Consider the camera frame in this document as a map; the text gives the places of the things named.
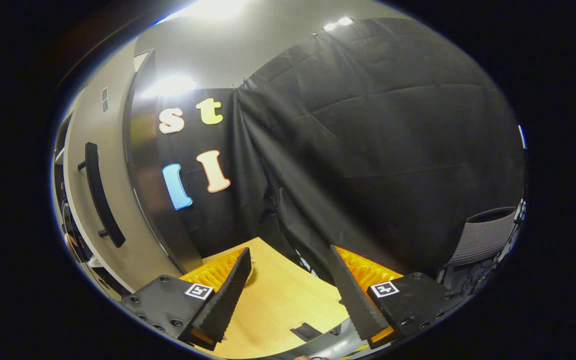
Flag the black flat bracket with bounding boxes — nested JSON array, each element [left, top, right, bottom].
[[289, 322, 323, 343]]

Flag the grey mesh chair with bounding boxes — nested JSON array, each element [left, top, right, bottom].
[[448, 206, 517, 267]]

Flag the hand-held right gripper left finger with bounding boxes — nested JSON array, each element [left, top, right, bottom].
[[119, 246, 252, 351]]

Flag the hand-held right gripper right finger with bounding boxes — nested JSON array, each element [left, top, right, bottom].
[[328, 244, 469, 349]]

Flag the ceiling light panel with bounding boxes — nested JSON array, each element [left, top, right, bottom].
[[323, 16, 355, 32], [188, 0, 249, 18]]

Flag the white shoe cabinet door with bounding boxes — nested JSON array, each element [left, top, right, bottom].
[[62, 47, 186, 294]]

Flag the black door handle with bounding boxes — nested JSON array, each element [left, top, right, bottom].
[[77, 141, 127, 249]]

